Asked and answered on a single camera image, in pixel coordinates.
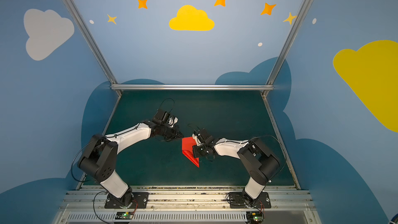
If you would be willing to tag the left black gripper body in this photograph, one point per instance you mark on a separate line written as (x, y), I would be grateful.
(171, 131)

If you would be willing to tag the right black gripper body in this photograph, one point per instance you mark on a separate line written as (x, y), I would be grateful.
(200, 148)

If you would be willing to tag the red square paper sheet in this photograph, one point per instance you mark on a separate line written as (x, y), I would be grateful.
(187, 145)

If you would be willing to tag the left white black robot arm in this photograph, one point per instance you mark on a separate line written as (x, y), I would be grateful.
(99, 158)

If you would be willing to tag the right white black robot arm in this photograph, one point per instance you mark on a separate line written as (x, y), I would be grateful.
(259, 161)

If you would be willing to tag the right green circuit board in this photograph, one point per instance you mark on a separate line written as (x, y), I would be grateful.
(254, 217)

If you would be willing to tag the green circuit board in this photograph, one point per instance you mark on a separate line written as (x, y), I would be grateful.
(124, 215)
(254, 217)

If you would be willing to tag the left green circuit board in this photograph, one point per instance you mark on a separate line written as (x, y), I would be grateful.
(124, 215)

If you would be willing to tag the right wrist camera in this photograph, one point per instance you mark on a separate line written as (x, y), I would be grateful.
(202, 137)

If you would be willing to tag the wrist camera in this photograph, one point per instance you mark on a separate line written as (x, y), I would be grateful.
(164, 118)
(202, 137)

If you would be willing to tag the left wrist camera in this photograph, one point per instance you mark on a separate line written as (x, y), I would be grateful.
(164, 118)

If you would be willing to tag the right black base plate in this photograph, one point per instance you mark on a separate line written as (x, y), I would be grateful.
(242, 200)

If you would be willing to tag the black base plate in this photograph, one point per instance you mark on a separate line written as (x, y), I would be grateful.
(242, 200)
(131, 200)

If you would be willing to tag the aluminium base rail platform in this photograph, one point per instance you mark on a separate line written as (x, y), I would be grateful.
(188, 205)

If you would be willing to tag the aluminium frame horizontal bar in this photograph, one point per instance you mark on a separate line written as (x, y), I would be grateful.
(192, 87)

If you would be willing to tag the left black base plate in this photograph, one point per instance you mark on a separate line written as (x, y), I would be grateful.
(131, 200)

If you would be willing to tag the left aluminium frame post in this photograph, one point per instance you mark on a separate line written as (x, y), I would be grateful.
(79, 21)

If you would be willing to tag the aluminium frame post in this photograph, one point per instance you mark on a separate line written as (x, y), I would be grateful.
(79, 21)
(301, 14)

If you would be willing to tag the right aluminium frame post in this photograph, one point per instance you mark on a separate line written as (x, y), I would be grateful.
(301, 14)

